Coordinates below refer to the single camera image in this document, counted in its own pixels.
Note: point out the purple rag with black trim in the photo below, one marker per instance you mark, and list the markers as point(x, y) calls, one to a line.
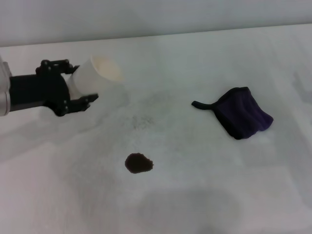
point(246, 114)

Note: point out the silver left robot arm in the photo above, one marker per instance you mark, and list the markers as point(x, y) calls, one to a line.
point(3, 97)

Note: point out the white paper cup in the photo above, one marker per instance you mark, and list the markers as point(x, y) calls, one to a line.
point(90, 78)

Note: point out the black water stain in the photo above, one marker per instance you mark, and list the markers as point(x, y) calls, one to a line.
point(137, 163)

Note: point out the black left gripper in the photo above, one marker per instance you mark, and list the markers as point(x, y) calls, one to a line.
point(36, 90)

